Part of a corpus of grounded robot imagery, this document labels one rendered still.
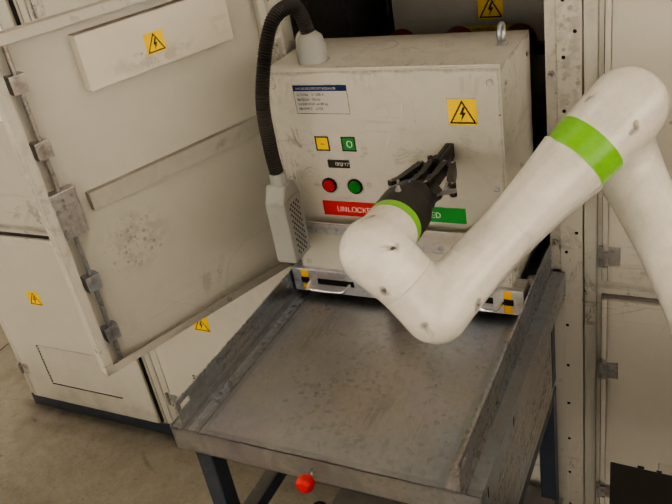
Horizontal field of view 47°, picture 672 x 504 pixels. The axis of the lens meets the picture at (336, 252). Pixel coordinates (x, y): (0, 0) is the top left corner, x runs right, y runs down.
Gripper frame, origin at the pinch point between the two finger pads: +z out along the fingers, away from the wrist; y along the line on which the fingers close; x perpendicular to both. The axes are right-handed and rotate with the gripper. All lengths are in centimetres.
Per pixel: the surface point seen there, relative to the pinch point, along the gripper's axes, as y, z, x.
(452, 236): 0.1, -0.2, -16.9
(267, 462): -24, -44, -42
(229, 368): -42, -27, -37
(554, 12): 15.8, 24.1, 19.6
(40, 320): -163, 22, -78
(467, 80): 4.3, 3.8, 13.6
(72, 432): -161, 14, -123
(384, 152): -13.9, 3.8, -1.1
